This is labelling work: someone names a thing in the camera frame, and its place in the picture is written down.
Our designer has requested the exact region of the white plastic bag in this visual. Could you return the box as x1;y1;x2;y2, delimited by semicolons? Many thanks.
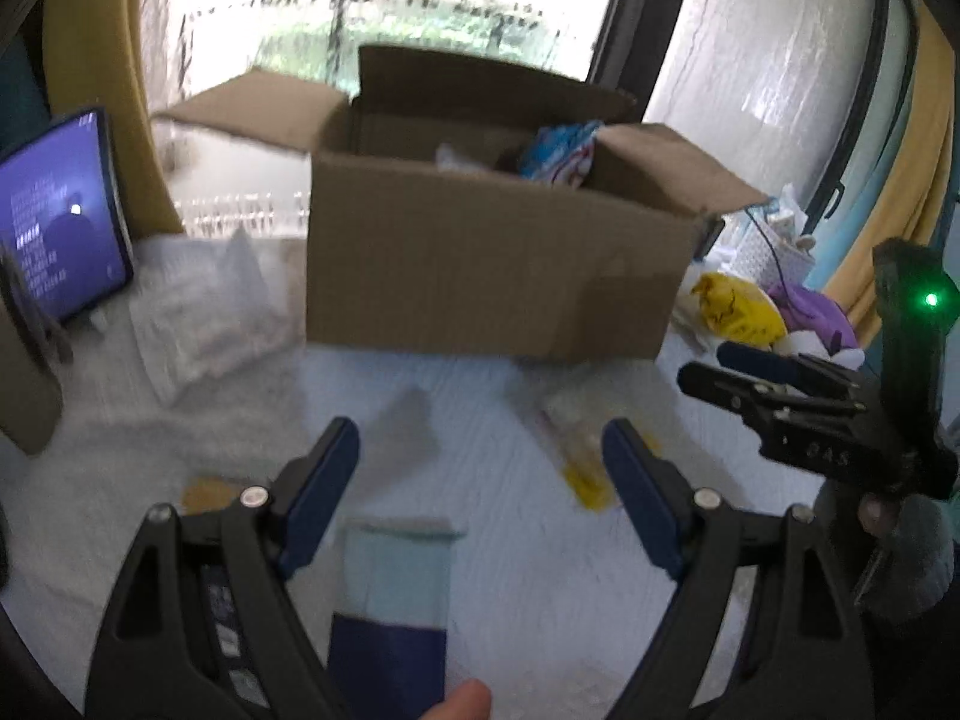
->
126;227;302;407

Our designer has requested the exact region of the purple crumpled packet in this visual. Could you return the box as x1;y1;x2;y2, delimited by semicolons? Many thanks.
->
765;283;861;351

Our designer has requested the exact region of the yellow curtain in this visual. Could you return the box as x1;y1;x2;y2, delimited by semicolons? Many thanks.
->
43;0;186;239
823;6;960;325

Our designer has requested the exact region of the blue snack packet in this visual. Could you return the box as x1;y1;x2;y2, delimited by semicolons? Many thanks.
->
517;120;602;188

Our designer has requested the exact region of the black window frame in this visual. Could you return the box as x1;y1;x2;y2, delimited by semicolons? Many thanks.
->
583;0;700;122

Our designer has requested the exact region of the person's left hand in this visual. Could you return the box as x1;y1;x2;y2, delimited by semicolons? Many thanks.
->
420;679;494;720

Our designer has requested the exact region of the clear yellow snack packet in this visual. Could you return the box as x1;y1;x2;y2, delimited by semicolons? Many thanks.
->
538;388;662;516

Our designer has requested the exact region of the yellow plastic bag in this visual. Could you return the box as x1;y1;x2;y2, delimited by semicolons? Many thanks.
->
688;274;788;347

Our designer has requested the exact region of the white perforated basket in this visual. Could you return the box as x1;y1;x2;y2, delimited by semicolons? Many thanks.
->
724;227;816;295

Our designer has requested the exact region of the tablet with lit screen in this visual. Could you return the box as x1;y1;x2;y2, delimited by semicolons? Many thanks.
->
0;106;137;325

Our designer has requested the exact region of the blue cable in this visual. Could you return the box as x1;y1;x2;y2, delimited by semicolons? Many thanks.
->
748;208;790;295

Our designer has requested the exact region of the brown cardboard box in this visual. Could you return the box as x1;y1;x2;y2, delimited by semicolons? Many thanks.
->
150;45;773;362

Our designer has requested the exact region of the light and dark blue packet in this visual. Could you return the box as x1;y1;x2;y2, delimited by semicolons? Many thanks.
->
326;516;467;720

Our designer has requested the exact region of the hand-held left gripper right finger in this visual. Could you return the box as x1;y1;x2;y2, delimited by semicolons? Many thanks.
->
602;418;875;720

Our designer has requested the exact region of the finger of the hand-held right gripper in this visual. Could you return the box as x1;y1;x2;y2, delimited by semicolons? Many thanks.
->
677;361;865;422
716;341;863;392

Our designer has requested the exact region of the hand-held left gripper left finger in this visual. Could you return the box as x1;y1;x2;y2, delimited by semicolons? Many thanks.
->
86;416;361;720

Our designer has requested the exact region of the teal curtain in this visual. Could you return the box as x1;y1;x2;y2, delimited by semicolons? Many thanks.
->
0;45;50;162

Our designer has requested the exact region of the person's right hand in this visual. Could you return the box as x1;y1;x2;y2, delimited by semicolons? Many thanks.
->
814;476;955;617

